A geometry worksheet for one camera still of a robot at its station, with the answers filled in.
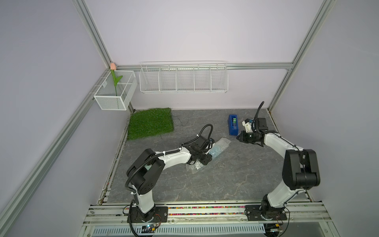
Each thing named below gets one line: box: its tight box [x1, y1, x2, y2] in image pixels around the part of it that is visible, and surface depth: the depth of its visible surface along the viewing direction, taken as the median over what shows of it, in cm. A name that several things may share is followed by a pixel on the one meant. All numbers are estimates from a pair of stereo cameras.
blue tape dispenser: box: [228, 114, 239, 136], surface depth 107 cm
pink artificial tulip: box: [110, 62, 124, 97], surface depth 92 cm
